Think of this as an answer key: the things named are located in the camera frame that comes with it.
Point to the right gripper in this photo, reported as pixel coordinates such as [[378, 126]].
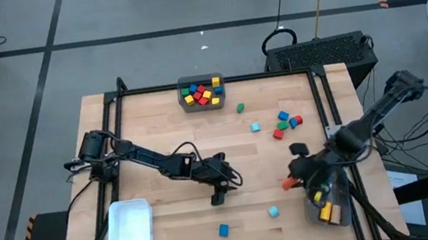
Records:
[[321, 164]]

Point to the blue wooden cube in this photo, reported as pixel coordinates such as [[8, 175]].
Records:
[[193, 88], [218, 90]]

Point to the green half-round block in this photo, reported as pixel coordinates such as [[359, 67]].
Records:
[[240, 107]]

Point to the black metal table frame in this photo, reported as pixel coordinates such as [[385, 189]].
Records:
[[266, 75]]

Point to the plain wooden cylinder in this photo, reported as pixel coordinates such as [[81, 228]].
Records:
[[335, 214]]

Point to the green wooden block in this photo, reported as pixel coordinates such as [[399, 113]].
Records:
[[282, 125]]

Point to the green wooden cube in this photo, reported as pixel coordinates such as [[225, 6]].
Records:
[[185, 92]]

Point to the orange wooden cylinder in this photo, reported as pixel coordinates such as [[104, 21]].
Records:
[[288, 183]]

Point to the black perforated computer case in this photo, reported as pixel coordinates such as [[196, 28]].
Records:
[[319, 56]]

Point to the blue half-round block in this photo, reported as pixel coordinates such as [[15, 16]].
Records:
[[223, 230]]

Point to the dark grey plastic bin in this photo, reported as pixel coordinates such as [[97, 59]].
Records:
[[203, 108]]

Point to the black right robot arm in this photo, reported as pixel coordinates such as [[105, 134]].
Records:
[[374, 113]]

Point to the yellow wooden cylinder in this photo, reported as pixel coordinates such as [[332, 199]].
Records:
[[325, 211]]

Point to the light blue block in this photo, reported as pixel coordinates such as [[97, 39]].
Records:
[[273, 211], [255, 127]]

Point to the white plastic tray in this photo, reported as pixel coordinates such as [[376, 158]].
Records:
[[129, 233]]

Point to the red wooden block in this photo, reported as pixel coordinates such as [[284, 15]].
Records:
[[299, 119], [278, 134]]

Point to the clear plastic bin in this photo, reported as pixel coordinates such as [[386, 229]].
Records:
[[313, 214]]

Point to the white paper sheet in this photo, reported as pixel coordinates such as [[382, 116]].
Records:
[[408, 198]]

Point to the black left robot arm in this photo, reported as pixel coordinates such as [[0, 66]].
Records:
[[144, 156]]

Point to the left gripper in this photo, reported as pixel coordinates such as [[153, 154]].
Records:
[[215, 173]]

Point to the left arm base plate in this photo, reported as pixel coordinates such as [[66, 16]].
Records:
[[75, 165]]

